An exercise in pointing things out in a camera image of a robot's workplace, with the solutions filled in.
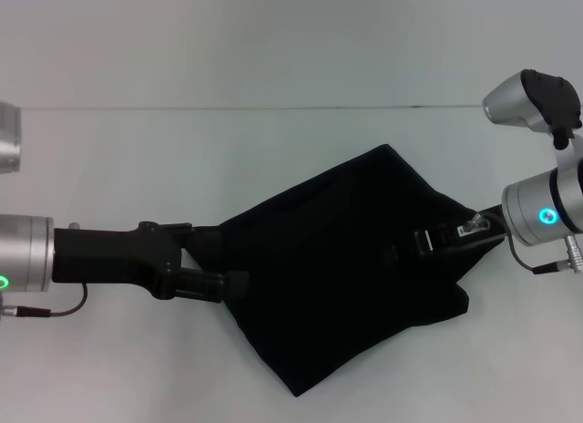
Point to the black t-shirt with FREE print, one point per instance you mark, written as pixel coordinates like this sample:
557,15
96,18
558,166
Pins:
346,268

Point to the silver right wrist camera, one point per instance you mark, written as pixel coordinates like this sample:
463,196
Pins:
514,99

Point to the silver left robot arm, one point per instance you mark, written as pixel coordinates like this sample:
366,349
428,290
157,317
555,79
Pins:
23,254

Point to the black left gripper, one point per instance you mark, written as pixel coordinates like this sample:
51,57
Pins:
114,254

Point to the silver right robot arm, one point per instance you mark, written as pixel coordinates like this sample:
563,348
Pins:
542,209

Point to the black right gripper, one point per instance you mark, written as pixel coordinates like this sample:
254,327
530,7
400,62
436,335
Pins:
478,238

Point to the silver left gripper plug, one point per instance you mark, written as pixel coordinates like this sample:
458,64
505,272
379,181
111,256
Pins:
74,225

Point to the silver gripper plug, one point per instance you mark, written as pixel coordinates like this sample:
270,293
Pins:
476,223
74,225

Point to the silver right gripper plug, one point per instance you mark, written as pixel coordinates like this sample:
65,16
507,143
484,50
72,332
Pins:
476,223

